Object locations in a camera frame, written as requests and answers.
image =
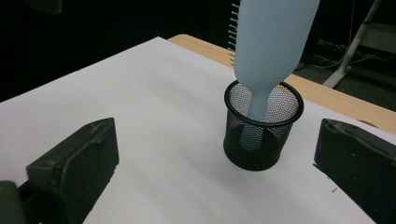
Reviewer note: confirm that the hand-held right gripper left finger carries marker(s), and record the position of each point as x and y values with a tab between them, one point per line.
84	161

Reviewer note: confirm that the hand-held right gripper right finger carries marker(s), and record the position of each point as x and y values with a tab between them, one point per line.
361	168

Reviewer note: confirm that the black mesh cup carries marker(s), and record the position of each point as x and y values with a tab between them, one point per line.
258	159

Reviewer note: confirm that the light blue hairbrush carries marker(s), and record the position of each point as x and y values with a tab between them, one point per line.
267	46

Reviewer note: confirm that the white board mat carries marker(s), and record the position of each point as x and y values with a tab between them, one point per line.
155	93

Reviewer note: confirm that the white-legged desk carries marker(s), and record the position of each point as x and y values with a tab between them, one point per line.
342	68

